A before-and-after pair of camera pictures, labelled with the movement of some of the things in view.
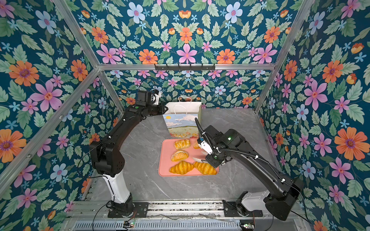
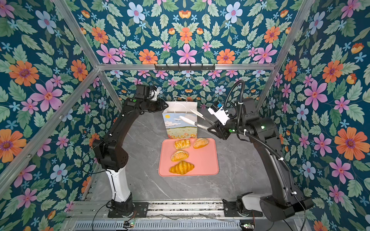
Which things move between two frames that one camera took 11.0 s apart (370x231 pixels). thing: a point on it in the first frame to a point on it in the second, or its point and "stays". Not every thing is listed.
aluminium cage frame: (101, 68) stays
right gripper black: (211, 161) to (220, 131)
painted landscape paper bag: (180, 118) stays
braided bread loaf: (182, 144) stays
